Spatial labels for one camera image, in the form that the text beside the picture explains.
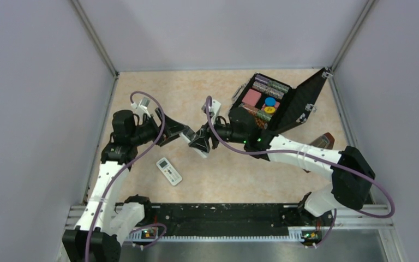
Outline orange black chip row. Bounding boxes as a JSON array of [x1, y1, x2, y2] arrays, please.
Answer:
[[239, 103, 268, 129]]

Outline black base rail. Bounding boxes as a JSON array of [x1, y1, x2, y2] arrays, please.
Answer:
[[138, 203, 333, 241]]

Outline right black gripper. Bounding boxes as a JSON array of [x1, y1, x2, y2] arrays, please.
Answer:
[[190, 115, 247, 153]]

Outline white remote control with screen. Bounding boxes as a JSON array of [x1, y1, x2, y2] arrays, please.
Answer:
[[156, 158, 183, 186]]

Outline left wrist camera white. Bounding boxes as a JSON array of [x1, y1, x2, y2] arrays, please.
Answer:
[[131, 97, 151, 116]]

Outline yellow dealer chip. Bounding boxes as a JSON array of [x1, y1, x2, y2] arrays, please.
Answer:
[[264, 106, 276, 114]]

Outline green chip stack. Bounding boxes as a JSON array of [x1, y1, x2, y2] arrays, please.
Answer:
[[256, 110, 272, 122]]

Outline pink card deck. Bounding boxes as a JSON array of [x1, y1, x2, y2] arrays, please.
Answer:
[[242, 89, 262, 106]]

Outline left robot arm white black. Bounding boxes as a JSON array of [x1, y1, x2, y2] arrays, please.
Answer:
[[62, 109, 187, 261]]

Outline black poker chip case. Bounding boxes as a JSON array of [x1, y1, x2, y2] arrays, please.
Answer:
[[230, 68, 331, 133]]

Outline blue dealer chip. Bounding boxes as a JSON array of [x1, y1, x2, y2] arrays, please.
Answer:
[[265, 97, 277, 107]]

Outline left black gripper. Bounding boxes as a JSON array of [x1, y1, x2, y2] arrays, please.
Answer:
[[130, 107, 188, 146]]

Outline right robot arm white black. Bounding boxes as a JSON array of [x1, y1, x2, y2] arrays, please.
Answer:
[[188, 108, 375, 225]]

